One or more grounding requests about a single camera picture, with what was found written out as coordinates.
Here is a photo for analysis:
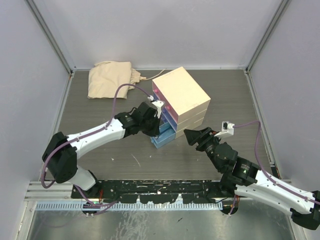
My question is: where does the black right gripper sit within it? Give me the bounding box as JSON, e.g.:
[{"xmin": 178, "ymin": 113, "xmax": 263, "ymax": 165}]
[{"xmin": 183, "ymin": 126, "xmax": 223, "ymax": 172}]

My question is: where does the pastel mini drawer chest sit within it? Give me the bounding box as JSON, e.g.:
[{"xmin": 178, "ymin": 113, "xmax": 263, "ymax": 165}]
[{"xmin": 151, "ymin": 67, "xmax": 211, "ymax": 149}]

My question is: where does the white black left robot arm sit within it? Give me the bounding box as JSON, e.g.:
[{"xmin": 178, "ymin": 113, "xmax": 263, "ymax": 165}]
[{"xmin": 41, "ymin": 100, "xmax": 165, "ymax": 198}]

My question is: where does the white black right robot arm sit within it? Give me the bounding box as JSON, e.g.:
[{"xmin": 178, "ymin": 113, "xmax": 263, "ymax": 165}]
[{"xmin": 184, "ymin": 122, "xmax": 320, "ymax": 231}]

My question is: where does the beige folded cloth bag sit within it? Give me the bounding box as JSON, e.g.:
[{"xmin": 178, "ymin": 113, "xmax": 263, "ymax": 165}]
[{"xmin": 87, "ymin": 60, "xmax": 166, "ymax": 100}]

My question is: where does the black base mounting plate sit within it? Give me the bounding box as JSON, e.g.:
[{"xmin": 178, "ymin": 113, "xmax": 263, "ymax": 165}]
[{"xmin": 84, "ymin": 179, "xmax": 234, "ymax": 204}]

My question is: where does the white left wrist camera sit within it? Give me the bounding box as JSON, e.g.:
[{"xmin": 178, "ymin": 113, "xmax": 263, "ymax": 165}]
[{"xmin": 147, "ymin": 95, "xmax": 165, "ymax": 119}]

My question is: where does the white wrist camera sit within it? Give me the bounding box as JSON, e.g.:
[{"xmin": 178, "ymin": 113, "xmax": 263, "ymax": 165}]
[
  {"xmin": 147, "ymin": 95, "xmax": 165, "ymax": 119},
  {"xmin": 214, "ymin": 121, "xmax": 235, "ymax": 139}
]

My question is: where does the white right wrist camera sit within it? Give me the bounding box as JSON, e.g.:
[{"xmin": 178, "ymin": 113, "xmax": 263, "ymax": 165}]
[{"xmin": 214, "ymin": 121, "xmax": 235, "ymax": 139}]

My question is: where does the light blue cable duct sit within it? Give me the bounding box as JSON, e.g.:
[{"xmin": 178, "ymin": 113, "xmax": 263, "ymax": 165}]
[{"xmin": 35, "ymin": 201, "xmax": 223, "ymax": 211}]

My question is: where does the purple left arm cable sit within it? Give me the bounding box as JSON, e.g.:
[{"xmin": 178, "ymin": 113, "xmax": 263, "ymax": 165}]
[{"xmin": 40, "ymin": 83, "xmax": 155, "ymax": 216}]

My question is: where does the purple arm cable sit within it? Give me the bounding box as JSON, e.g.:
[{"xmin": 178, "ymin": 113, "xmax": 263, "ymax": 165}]
[
  {"xmin": 233, "ymin": 120, "xmax": 320, "ymax": 205},
  {"xmin": 40, "ymin": 83, "xmax": 155, "ymax": 216}
]

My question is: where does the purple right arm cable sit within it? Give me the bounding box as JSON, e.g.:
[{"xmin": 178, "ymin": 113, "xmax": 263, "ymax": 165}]
[{"xmin": 233, "ymin": 120, "xmax": 320, "ymax": 205}]

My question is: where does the aluminium frame rail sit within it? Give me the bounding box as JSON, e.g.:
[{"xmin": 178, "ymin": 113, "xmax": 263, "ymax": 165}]
[{"xmin": 24, "ymin": 181, "xmax": 73, "ymax": 201}]

